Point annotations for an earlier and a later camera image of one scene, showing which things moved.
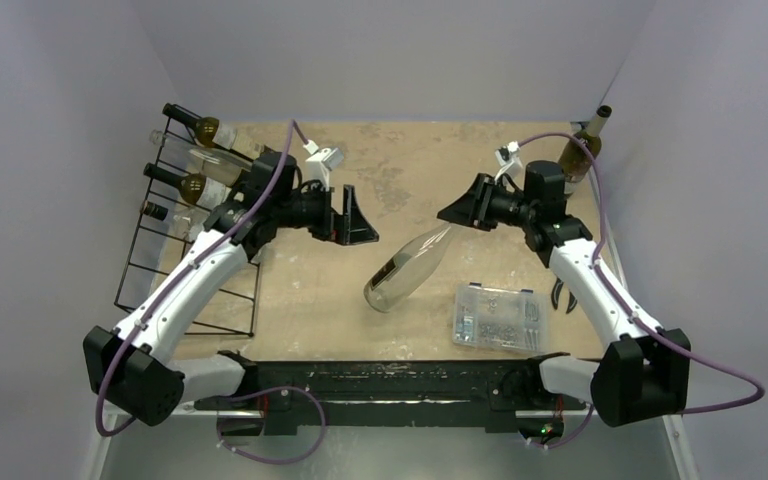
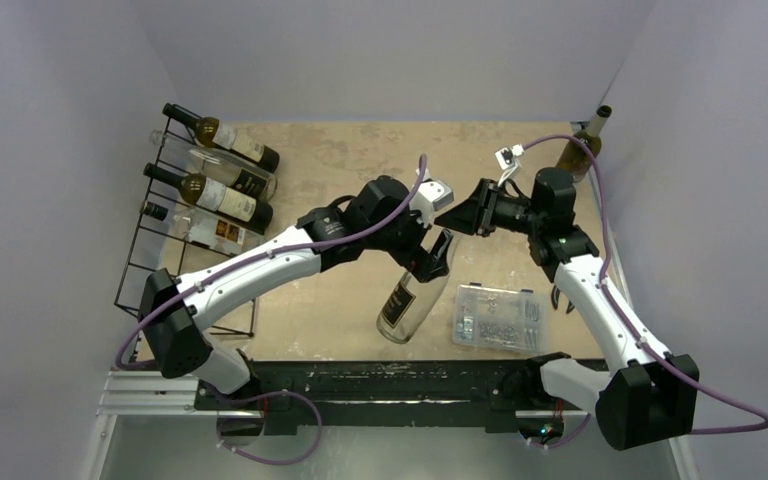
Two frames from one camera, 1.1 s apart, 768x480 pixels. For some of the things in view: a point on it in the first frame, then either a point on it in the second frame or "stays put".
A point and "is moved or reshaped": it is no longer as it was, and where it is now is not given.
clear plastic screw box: [504, 318] stays put
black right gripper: [481, 203] stays put
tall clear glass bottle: [407, 270] is moved or reshaped
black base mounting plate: [490, 393] stays put
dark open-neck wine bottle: [196, 189] stays put
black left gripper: [349, 228] to [416, 258]
